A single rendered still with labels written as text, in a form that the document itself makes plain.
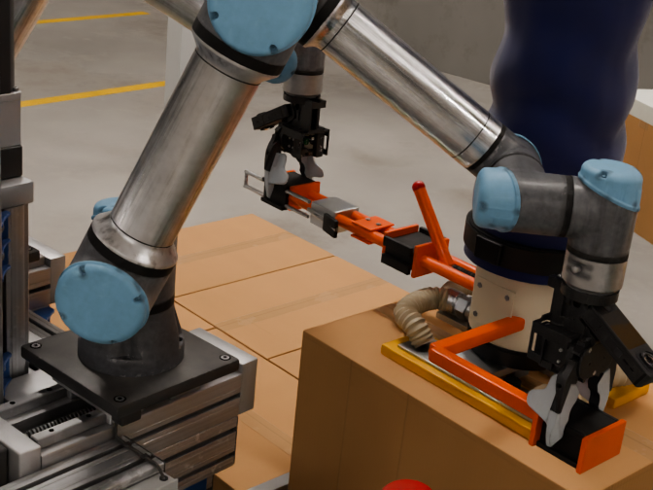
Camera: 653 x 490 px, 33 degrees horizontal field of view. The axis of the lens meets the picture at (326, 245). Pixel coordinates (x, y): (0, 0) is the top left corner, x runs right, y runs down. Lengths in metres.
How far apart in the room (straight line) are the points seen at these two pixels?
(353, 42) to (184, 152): 0.26
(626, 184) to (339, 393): 0.75
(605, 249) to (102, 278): 0.60
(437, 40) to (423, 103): 7.07
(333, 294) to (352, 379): 1.22
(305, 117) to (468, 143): 0.73
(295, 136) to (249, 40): 0.88
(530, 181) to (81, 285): 0.55
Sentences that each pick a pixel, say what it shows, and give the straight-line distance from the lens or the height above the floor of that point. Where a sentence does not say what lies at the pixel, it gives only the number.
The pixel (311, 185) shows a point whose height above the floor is 1.10.
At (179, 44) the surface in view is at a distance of 5.52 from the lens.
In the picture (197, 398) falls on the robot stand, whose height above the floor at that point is 0.97.
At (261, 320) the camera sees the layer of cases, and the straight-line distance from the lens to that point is 2.88.
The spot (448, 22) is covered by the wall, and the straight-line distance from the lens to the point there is 8.42.
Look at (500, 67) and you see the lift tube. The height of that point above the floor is 1.46.
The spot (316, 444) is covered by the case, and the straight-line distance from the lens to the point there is 1.99.
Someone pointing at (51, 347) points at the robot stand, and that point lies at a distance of 1.65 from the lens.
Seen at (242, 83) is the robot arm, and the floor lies 1.49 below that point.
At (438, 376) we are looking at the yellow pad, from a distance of 1.80.
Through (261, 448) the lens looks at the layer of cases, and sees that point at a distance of 2.35.
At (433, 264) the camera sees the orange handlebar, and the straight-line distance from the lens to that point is 1.91.
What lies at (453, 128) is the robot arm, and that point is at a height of 1.43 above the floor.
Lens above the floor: 1.80
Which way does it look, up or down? 22 degrees down
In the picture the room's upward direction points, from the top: 6 degrees clockwise
